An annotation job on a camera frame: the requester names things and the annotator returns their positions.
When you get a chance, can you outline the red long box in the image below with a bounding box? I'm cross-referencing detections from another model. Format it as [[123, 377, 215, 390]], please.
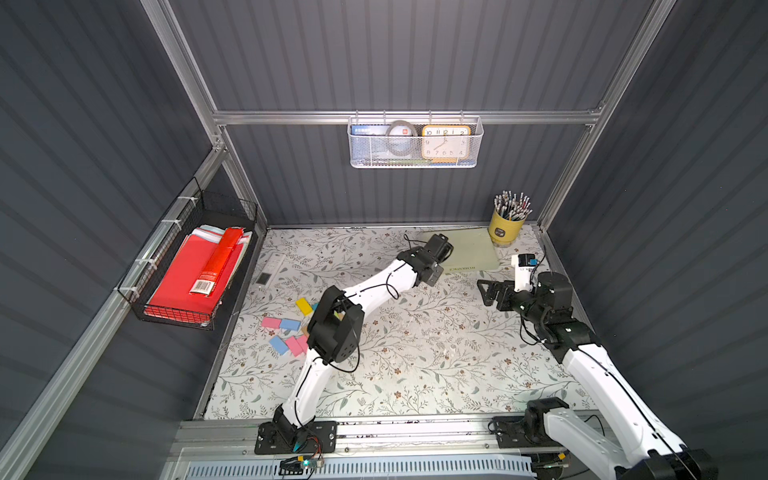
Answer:
[[189, 227, 245, 296]]

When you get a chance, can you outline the pink block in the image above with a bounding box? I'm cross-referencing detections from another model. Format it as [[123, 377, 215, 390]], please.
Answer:
[[297, 335, 309, 353], [261, 317, 282, 330], [285, 336, 305, 357]]

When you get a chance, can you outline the yellow square clock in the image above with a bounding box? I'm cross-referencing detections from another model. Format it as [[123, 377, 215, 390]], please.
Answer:
[[421, 124, 472, 163]]

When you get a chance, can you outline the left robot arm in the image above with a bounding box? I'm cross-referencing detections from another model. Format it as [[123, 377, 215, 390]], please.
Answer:
[[273, 233, 453, 433]]

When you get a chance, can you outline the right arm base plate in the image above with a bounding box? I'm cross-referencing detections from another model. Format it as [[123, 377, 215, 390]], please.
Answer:
[[487, 415, 562, 449]]

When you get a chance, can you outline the yellow block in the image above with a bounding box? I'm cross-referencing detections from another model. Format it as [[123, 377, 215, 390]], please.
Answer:
[[296, 298, 314, 316]]

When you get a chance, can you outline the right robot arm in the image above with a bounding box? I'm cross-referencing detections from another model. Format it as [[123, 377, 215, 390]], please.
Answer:
[[477, 254, 719, 479]]

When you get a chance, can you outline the white wire wall basket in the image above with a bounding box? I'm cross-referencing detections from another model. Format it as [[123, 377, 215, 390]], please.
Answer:
[[347, 115, 484, 169]]

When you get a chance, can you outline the red folder stack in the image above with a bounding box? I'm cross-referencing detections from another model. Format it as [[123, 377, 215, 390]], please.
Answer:
[[144, 225, 252, 327]]

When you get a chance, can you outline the green circuit board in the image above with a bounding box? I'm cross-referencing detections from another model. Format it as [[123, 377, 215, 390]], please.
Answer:
[[278, 455, 325, 479]]

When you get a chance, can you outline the yellow pen cup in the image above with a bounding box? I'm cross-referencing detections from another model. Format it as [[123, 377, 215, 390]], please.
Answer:
[[488, 190, 532, 247]]

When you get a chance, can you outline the grey tape roll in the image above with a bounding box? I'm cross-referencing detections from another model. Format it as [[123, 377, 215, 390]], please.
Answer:
[[385, 120, 416, 159]]

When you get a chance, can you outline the white remote control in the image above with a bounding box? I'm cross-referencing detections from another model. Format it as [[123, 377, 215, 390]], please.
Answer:
[[255, 253, 285, 291]]

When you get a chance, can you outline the light blue block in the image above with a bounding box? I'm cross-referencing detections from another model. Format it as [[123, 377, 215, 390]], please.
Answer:
[[279, 319, 301, 331], [269, 336, 290, 356]]

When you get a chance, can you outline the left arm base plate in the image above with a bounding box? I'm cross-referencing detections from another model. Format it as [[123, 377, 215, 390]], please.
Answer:
[[254, 419, 338, 456]]

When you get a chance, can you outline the pale green workspace book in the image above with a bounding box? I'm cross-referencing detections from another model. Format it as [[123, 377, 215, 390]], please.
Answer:
[[416, 228, 500, 273]]

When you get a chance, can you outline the black wire side basket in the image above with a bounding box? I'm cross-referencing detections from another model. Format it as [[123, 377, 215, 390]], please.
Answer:
[[118, 179, 258, 330]]

